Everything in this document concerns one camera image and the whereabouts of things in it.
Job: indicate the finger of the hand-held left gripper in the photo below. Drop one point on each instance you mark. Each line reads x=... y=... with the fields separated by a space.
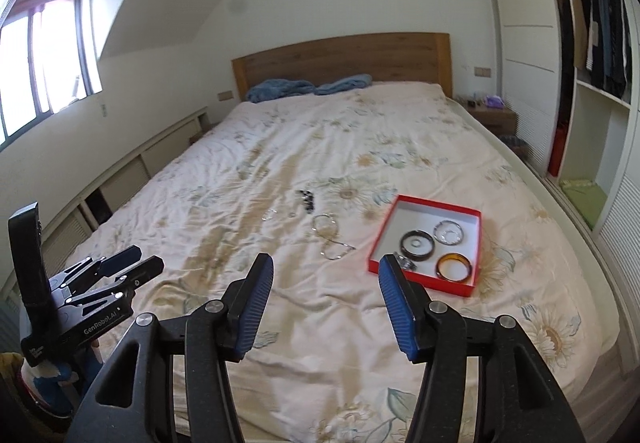
x=147 y=269
x=120 y=258

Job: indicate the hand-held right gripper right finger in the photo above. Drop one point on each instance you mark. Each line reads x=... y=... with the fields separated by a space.
x=395 y=303

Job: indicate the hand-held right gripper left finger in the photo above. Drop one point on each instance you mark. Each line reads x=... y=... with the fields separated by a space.
x=255 y=303

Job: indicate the silver wristwatch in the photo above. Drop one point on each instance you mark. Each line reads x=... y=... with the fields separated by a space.
x=406 y=263

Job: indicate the amber bangle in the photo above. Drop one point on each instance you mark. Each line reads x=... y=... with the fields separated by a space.
x=442 y=273

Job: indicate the dark brown bangle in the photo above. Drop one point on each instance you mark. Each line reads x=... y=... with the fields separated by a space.
x=407 y=248

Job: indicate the large silver bangle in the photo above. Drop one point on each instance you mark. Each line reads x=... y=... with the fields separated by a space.
x=437 y=229

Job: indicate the red cardboard box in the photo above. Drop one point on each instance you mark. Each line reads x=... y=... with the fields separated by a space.
x=425 y=218

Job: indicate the bed with floral duvet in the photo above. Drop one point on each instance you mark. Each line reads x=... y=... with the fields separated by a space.
x=300 y=173

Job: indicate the dark waste basket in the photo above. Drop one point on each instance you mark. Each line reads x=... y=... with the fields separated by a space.
x=516 y=147

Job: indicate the wooden nightstand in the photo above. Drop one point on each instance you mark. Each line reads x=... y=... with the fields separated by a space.
x=497 y=119

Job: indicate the blue pillow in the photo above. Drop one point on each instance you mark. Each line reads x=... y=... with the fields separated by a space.
x=280 y=90
x=345 y=84

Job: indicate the window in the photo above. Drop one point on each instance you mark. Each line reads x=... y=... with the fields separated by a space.
x=40 y=58

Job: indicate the green cushion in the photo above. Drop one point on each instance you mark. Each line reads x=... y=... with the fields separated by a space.
x=585 y=200

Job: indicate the red bag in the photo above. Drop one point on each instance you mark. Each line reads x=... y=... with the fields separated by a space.
x=557 y=148

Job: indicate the purple tissue box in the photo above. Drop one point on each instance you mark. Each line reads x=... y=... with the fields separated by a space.
x=494 y=100

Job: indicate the wooden headboard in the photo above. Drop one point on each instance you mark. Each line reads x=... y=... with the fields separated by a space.
x=345 y=58

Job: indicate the white wardrobe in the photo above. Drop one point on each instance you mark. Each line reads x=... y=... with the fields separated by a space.
x=525 y=23

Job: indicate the hanging clothes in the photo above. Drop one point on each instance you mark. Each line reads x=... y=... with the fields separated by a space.
x=605 y=33

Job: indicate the low white wall cabinet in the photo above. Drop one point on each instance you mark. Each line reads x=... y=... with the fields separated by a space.
x=125 y=168

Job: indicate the wall switch plate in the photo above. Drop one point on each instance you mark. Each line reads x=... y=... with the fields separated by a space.
x=482 y=71
x=225 y=95

